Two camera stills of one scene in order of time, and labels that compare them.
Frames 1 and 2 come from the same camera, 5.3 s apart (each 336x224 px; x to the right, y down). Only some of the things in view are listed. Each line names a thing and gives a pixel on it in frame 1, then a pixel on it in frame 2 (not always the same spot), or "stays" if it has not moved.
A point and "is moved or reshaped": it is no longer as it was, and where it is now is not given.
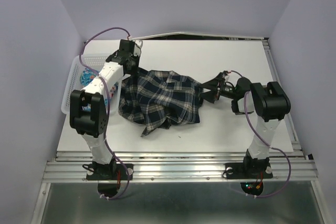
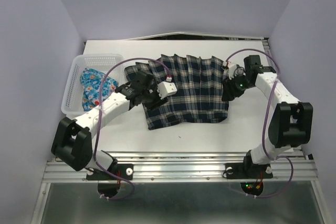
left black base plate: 115,171 stays
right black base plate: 248,170 stays
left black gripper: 134,71 -> 157,101
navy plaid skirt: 154,99 is moved or reshaped
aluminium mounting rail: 179,167 stays
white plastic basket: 73,82 stays
